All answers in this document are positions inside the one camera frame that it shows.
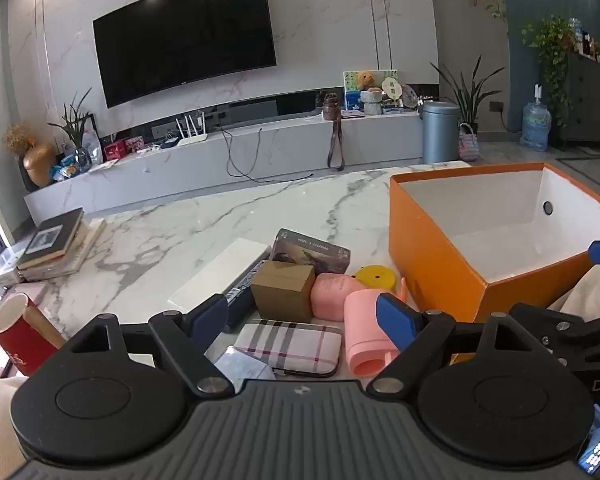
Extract stack of books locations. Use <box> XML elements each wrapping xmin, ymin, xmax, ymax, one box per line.
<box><xmin>17</xmin><ymin>217</ymin><xmax>108</xmax><ymax>282</ymax></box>

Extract brown cardboard box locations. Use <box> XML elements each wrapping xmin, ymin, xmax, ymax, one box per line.
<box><xmin>250</xmin><ymin>260</ymin><xmax>316</xmax><ymax>324</ymax></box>

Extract long white box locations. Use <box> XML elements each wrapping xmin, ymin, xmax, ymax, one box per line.
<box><xmin>167</xmin><ymin>238</ymin><xmax>272</xmax><ymax>314</ymax></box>

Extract dark blue bottle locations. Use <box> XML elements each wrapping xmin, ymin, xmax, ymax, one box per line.
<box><xmin>223</xmin><ymin>272</ymin><xmax>255</xmax><ymax>333</ymax></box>

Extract brown leather case with strap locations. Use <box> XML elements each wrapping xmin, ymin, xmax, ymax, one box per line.
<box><xmin>321</xmin><ymin>91</ymin><xmax>346</xmax><ymax>171</ymax></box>

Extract dark printed box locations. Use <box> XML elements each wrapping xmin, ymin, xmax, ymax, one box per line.
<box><xmin>269</xmin><ymin>228</ymin><xmax>352</xmax><ymax>281</ymax></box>

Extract yellow tape measure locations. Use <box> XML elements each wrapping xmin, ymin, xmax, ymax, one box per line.
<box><xmin>354</xmin><ymin>265</ymin><xmax>397</xmax><ymax>294</ymax></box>

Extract orange cardboard box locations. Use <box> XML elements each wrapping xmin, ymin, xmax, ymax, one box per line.
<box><xmin>388</xmin><ymin>162</ymin><xmax>600</xmax><ymax>324</ymax></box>

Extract blue snack bag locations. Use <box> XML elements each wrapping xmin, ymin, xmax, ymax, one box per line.
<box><xmin>50</xmin><ymin>152</ymin><xmax>88</xmax><ymax>182</ymax></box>

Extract black cable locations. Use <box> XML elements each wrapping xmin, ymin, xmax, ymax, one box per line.
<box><xmin>219</xmin><ymin>122</ymin><xmax>314</xmax><ymax>184</ymax></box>

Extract decorative plate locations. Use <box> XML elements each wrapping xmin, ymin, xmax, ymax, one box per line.
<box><xmin>401</xmin><ymin>82</ymin><xmax>421</xmax><ymax>111</ymax></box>

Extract long leaf potted plant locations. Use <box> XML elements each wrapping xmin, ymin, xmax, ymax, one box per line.
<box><xmin>430</xmin><ymin>55</ymin><xmax>507</xmax><ymax>136</ymax></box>

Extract dried flower bunch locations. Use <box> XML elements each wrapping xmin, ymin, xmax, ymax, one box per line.
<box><xmin>2</xmin><ymin>122</ymin><xmax>35</xmax><ymax>157</ymax></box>

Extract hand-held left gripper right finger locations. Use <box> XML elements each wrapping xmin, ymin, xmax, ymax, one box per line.
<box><xmin>367</xmin><ymin>292</ymin><xmax>541</xmax><ymax>396</ymax></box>

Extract pink cylinder case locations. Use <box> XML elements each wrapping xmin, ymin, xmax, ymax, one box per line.
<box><xmin>343</xmin><ymin>280</ymin><xmax>409</xmax><ymax>379</ymax></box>

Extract blue water jug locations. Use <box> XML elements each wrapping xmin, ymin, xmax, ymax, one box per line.
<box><xmin>519</xmin><ymin>85</ymin><xmax>553</xmax><ymax>153</ymax></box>

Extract black television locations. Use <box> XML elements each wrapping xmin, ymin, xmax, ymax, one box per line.
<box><xmin>92</xmin><ymin>0</ymin><xmax>278</xmax><ymax>109</ymax></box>

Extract gold vase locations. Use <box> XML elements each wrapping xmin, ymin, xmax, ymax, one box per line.
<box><xmin>22</xmin><ymin>141</ymin><xmax>58</xmax><ymax>188</ymax></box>

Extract pink woven bag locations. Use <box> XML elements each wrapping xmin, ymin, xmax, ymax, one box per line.
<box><xmin>457</xmin><ymin>122</ymin><xmax>481</xmax><ymax>163</ymax></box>

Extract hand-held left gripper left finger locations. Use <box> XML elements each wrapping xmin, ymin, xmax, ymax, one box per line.
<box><xmin>65</xmin><ymin>293</ymin><xmax>234</xmax><ymax>400</ymax></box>

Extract hanging ivy plant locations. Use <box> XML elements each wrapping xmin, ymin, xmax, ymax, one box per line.
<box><xmin>522</xmin><ymin>15</ymin><xmax>577</xmax><ymax>129</ymax></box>

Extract dark grey cabinet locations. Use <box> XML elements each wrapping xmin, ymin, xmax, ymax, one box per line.
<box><xmin>545</xmin><ymin>50</ymin><xmax>600</xmax><ymax>152</ymax></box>

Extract pink rounded case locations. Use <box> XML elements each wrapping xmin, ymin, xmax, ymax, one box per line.
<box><xmin>310</xmin><ymin>272</ymin><xmax>365</xmax><ymax>321</ymax></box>

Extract red cup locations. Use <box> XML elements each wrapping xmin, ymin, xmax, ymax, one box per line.
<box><xmin>0</xmin><ymin>292</ymin><xmax>56</xmax><ymax>377</ymax></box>

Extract white router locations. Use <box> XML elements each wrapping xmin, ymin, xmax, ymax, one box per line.
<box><xmin>172</xmin><ymin>114</ymin><xmax>209</xmax><ymax>147</ymax></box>

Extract white round fan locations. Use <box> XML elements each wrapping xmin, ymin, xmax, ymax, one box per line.
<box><xmin>380</xmin><ymin>76</ymin><xmax>401</xmax><ymax>109</ymax></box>

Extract grey blue trash can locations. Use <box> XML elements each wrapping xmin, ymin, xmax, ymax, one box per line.
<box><xmin>420</xmin><ymin>101</ymin><xmax>462</xmax><ymax>165</ymax></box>

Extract green plant in glass vase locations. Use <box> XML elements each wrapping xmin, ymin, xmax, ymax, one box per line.
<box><xmin>47</xmin><ymin>87</ymin><xmax>100</xmax><ymax>171</ymax></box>

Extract grey stone jar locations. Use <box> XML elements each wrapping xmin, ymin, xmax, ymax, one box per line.
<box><xmin>360</xmin><ymin>89</ymin><xmax>385</xmax><ymax>116</ymax></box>

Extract dark cover book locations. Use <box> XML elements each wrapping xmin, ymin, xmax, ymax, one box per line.
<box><xmin>17</xmin><ymin>207</ymin><xmax>86</xmax><ymax>271</ymax></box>

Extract plaid zip case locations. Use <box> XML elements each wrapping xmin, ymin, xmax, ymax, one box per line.
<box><xmin>234</xmin><ymin>319</ymin><xmax>343</xmax><ymax>379</ymax></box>

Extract white crumpled cloth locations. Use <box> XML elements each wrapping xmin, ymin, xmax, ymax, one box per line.
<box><xmin>549</xmin><ymin>264</ymin><xmax>600</xmax><ymax>325</ymax></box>

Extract silver packet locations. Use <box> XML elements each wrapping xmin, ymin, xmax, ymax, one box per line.
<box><xmin>212</xmin><ymin>345</ymin><xmax>276</xmax><ymax>382</ymax></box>

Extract white marble television cabinet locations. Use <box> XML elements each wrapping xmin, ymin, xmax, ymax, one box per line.
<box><xmin>24</xmin><ymin>109</ymin><xmax>427</xmax><ymax>212</ymax></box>

